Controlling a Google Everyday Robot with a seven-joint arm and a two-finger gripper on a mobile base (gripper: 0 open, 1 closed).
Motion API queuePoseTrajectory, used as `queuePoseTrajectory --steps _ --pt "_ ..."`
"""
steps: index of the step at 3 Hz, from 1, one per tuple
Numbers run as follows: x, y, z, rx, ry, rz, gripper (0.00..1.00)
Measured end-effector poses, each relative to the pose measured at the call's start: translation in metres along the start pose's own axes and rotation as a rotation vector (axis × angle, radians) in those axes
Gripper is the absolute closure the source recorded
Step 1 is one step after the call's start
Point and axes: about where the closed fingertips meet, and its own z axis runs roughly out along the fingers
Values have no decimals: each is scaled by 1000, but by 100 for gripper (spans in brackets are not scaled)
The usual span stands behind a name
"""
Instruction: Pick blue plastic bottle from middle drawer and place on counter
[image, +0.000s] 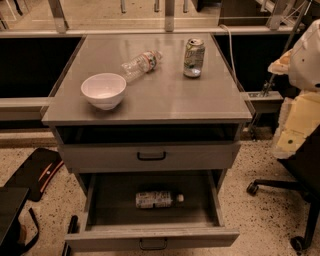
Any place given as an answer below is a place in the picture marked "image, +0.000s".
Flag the blue labelled plastic bottle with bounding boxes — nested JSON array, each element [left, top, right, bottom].
[[135, 191, 184, 209]]

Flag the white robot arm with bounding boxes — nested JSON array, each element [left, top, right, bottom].
[[268, 20, 320, 159]]

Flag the grey drawer cabinet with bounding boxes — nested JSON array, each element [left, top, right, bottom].
[[43, 33, 251, 184]]

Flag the closed upper drawer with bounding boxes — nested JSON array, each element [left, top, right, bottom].
[[58, 141, 240, 173]]

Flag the clear plastic water bottle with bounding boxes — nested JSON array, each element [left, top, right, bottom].
[[121, 50, 163, 82]]

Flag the open middle drawer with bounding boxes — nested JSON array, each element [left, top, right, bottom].
[[66, 171, 239, 252]]

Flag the white ceramic bowl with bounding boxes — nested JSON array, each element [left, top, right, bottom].
[[81, 73, 127, 110]]

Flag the green soda can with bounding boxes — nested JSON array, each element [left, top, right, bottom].
[[183, 38, 205, 78]]

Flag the black board with orange stripe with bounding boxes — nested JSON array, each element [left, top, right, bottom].
[[5, 148, 63, 202]]

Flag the black office chair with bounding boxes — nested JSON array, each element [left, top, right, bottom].
[[247, 126, 320, 252]]

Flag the metal clamp stand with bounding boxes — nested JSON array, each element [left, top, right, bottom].
[[247, 0, 313, 100]]

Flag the black upper drawer handle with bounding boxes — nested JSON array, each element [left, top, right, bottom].
[[136, 151, 167, 161]]

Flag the black drawer handle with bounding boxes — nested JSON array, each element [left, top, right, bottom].
[[139, 238, 168, 251], [136, 151, 167, 161]]

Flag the white cable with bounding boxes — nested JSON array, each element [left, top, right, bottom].
[[218, 23, 239, 85]]

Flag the black middle drawer handle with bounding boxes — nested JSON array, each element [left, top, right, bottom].
[[139, 238, 168, 251]]

